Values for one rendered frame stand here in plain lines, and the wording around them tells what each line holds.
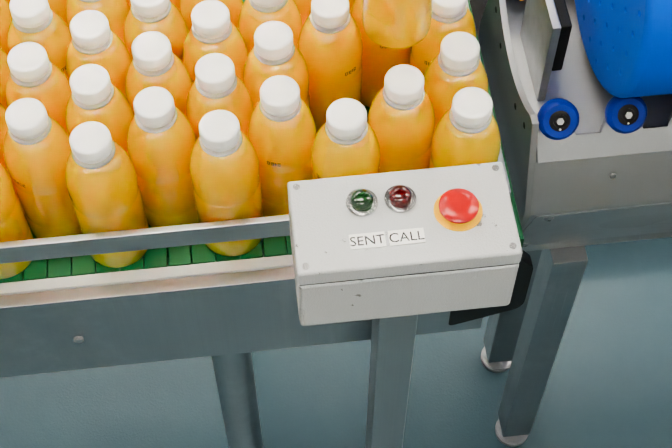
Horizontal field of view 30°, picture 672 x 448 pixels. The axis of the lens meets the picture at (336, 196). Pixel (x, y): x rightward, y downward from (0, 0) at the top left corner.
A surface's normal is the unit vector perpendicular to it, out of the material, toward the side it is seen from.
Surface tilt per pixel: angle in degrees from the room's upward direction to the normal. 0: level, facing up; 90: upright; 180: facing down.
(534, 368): 90
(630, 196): 70
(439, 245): 0
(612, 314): 0
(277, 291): 90
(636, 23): 90
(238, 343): 90
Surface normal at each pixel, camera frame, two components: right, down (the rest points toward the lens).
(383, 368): 0.11, 0.83
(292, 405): 0.00, -0.55
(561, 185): 0.11, 0.60
